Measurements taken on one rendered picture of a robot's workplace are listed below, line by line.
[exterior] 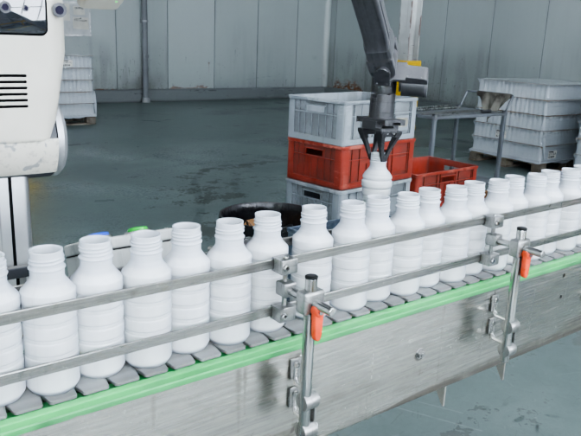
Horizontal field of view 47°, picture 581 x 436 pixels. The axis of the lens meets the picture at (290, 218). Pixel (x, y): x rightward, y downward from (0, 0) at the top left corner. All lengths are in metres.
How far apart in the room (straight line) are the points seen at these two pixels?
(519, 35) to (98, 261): 12.43
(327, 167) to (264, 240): 2.52
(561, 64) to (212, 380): 11.86
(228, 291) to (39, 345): 0.24
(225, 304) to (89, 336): 0.18
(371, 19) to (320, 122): 2.05
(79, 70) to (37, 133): 9.16
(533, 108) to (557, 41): 4.56
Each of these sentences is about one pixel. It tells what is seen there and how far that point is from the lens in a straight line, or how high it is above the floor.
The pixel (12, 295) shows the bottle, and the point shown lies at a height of 1.12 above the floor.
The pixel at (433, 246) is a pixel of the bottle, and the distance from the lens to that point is 1.14.
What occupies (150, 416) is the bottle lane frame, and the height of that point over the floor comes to 0.95.
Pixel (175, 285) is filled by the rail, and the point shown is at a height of 1.11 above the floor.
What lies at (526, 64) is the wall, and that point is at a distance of 12.91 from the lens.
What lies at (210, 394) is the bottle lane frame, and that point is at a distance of 0.89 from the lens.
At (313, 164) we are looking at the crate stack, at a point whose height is 0.76.
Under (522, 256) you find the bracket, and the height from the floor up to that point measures 1.06.
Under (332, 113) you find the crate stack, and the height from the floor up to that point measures 1.04.
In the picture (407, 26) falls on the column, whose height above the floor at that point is 1.62.
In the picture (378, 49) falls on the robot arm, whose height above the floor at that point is 1.38.
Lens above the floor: 1.40
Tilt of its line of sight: 15 degrees down
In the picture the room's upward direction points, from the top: 2 degrees clockwise
